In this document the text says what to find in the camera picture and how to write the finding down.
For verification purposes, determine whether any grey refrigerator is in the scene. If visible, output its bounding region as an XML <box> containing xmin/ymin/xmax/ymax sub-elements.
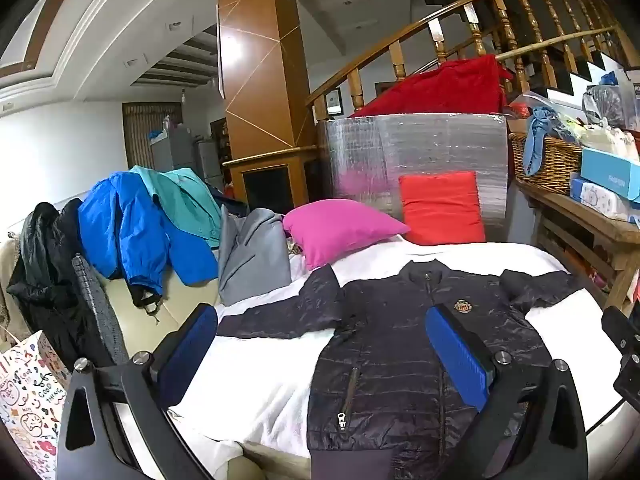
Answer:
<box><xmin>150</xmin><ymin>124</ymin><xmax>196</xmax><ymax>172</ymax></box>

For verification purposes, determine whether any black quilted puffer jacket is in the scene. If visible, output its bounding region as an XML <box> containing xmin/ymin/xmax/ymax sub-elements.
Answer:
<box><xmin>218</xmin><ymin>261</ymin><xmax>578</xmax><ymax>479</ymax></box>

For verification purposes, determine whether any black coat on chair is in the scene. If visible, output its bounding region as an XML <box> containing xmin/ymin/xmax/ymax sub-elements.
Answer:
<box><xmin>8</xmin><ymin>198</ymin><xmax>114</xmax><ymax>368</ymax></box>

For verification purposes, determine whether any red pillow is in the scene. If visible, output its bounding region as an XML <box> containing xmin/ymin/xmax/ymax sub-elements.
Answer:
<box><xmin>399</xmin><ymin>171</ymin><xmax>486</xmax><ymax>246</ymax></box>

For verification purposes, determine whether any patterned gift bag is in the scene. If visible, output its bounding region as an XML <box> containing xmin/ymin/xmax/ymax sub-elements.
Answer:
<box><xmin>1</xmin><ymin>330</ymin><xmax>70</xmax><ymax>479</ymax></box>

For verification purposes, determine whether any clear plastic bag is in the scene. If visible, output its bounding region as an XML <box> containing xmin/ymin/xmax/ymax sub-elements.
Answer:
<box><xmin>582</xmin><ymin>84</ymin><xmax>634</xmax><ymax>129</ymax></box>

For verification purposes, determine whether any blue cloth in basket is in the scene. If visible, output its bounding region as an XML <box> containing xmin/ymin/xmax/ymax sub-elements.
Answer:
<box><xmin>522</xmin><ymin>106</ymin><xmax>577</xmax><ymax>177</ymax></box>

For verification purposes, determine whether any wooden stair railing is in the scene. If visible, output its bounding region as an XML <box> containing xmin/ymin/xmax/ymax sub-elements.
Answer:
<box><xmin>306</xmin><ymin>0</ymin><xmax>639</xmax><ymax>119</ymax></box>

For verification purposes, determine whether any red blanket on panel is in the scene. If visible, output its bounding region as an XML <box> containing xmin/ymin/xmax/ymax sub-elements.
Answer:
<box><xmin>352</xmin><ymin>54</ymin><xmax>513</xmax><ymax>117</ymax></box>

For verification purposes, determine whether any wicker basket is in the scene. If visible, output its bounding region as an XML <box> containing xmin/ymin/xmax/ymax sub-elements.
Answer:
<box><xmin>509</xmin><ymin>132</ymin><xmax>582</xmax><ymax>195</ymax></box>

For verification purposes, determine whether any magenta pillow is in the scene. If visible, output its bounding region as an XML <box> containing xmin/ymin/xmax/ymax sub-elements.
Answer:
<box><xmin>283</xmin><ymin>198</ymin><xmax>410</xmax><ymax>271</ymax></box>

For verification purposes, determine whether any teal jacket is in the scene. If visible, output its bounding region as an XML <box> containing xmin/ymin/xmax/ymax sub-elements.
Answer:
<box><xmin>131</xmin><ymin>166</ymin><xmax>222</xmax><ymax>248</ymax></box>

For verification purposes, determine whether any grey checked garment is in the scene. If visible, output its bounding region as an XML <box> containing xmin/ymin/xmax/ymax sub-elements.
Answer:
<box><xmin>72</xmin><ymin>254</ymin><xmax>129</xmax><ymax>365</ymax></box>

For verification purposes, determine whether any wooden side table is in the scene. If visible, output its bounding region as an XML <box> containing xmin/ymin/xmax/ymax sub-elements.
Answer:
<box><xmin>518</xmin><ymin>184</ymin><xmax>639</xmax><ymax>314</ymax></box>

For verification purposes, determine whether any light blue cardboard box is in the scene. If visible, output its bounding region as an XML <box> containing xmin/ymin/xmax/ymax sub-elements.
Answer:
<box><xmin>580</xmin><ymin>148</ymin><xmax>640</xmax><ymax>203</ymax></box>

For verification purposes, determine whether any blue jacket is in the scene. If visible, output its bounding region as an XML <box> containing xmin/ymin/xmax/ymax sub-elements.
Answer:
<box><xmin>78</xmin><ymin>171</ymin><xmax>218</xmax><ymax>315</ymax></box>

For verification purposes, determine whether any silver foil insulation panel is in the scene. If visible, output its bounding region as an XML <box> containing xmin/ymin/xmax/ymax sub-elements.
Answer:
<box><xmin>318</xmin><ymin>114</ymin><xmax>508</xmax><ymax>242</ymax></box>

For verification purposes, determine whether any white bed blanket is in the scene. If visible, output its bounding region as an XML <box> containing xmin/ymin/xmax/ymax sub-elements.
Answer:
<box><xmin>171</xmin><ymin>237</ymin><xmax>620</xmax><ymax>457</ymax></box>

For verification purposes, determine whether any white blue tissue pack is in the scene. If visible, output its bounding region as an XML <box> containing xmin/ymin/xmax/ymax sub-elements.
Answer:
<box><xmin>570</xmin><ymin>174</ymin><xmax>639</xmax><ymax>224</ymax></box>

